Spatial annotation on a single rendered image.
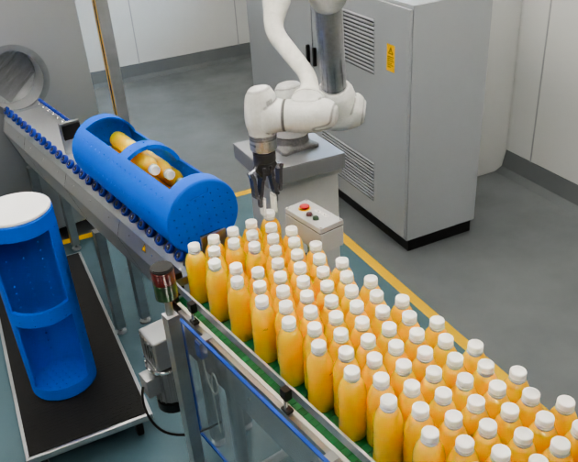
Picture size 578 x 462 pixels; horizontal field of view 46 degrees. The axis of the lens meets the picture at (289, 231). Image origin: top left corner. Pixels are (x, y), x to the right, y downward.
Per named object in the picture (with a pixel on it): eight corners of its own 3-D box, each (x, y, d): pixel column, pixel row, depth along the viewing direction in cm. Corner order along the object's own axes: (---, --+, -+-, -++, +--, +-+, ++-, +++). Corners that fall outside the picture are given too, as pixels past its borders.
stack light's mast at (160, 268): (174, 304, 196) (166, 257, 188) (185, 314, 191) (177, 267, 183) (154, 313, 193) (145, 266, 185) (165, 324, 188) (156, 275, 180)
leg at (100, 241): (124, 326, 367) (100, 225, 335) (128, 332, 363) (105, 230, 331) (114, 331, 364) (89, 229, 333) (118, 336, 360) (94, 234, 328)
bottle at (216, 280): (236, 310, 224) (229, 262, 215) (227, 323, 219) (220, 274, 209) (216, 306, 226) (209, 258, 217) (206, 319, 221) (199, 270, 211)
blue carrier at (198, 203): (140, 159, 316) (122, 103, 300) (246, 231, 254) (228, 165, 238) (84, 186, 304) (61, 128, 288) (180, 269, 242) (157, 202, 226)
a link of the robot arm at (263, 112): (242, 139, 217) (283, 139, 215) (238, 92, 209) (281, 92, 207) (250, 126, 226) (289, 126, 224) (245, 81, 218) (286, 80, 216)
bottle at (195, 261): (211, 302, 229) (205, 255, 219) (190, 303, 228) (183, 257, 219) (212, 290, 235) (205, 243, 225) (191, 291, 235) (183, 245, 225)
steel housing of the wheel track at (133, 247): (60, 151, 419) (46, 97, 402) (261, 317, 266) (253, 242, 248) (13, 165, 405) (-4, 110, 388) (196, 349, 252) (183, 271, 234)
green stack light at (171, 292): (172, 286, 193) (169, 272, 190) (183, 297, 188) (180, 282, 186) (150, 295, 190) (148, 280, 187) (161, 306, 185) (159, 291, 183)
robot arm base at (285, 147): (291, 131, 310) (291, 119, 307) (320, 146, 293) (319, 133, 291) (257, 141, 301) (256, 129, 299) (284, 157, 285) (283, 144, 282)
